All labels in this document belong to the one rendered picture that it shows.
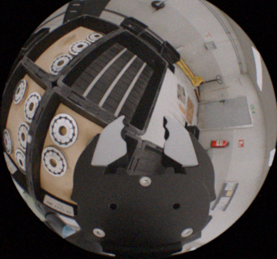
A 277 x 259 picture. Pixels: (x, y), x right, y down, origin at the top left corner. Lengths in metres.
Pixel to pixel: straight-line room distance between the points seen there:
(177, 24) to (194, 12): 0.86
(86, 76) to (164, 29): 3.06
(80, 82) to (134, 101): 0.23
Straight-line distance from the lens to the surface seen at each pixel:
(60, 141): 0.31
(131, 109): 0.39
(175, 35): 3.32
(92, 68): 0.40
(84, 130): 0.33
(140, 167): 0.43
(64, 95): 0.25
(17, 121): 0.47
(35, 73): 0.33
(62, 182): 0.40
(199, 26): 3.29
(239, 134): 2.99
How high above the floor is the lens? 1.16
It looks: 55 degrees down
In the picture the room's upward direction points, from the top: 83 degrees clockwise
